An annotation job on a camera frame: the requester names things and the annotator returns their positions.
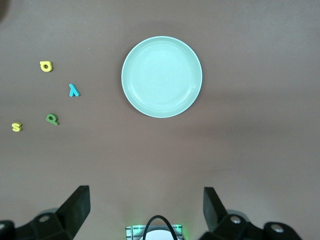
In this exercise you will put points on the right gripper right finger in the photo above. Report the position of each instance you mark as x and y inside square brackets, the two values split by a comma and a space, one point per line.
[215, 210]

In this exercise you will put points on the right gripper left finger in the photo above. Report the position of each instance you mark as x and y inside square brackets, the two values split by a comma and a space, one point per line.
[75, 210]

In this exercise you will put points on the green foam letter p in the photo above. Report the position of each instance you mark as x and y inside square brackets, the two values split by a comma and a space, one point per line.
[55, 122]

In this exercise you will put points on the teal foam letter y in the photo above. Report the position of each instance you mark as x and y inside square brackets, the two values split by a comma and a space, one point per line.
[73, 91]

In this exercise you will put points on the yellow foam letter a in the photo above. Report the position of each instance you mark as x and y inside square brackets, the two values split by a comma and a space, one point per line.
[50, 66]

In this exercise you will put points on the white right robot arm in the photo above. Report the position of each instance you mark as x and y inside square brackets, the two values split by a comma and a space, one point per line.
[158, 235]

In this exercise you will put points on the brown table cover sheet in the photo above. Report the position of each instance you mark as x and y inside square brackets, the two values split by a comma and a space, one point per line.
[250, 150]

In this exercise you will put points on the yellow foam letter s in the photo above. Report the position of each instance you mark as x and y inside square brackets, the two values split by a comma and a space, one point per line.
[17, 126]

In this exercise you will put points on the mint green plate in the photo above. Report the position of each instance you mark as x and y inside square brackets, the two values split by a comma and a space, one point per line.
[161, 76]

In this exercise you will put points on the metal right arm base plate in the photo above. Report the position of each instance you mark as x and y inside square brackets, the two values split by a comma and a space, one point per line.
[130, 232]

